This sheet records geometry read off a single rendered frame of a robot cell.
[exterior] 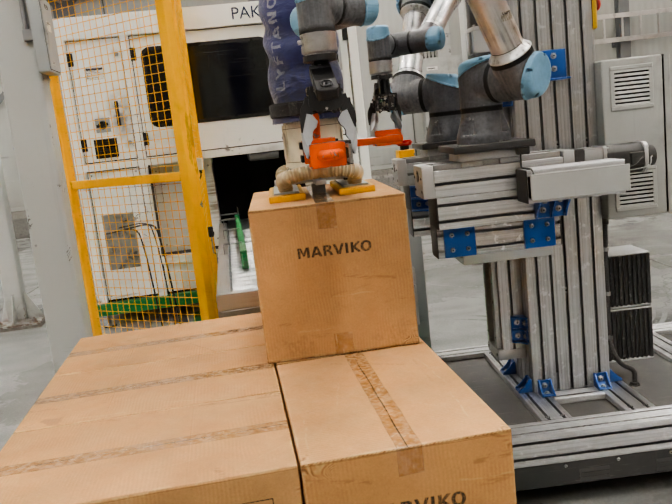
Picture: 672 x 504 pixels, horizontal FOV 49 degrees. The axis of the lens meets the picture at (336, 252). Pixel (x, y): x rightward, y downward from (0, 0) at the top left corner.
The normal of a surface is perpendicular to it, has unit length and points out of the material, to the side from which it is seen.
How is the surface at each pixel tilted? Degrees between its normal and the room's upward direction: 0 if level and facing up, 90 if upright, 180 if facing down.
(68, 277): 90
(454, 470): 90
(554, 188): 90
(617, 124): 90
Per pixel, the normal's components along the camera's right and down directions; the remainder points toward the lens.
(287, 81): -0.49, -0.07
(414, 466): 0.15, 0.15
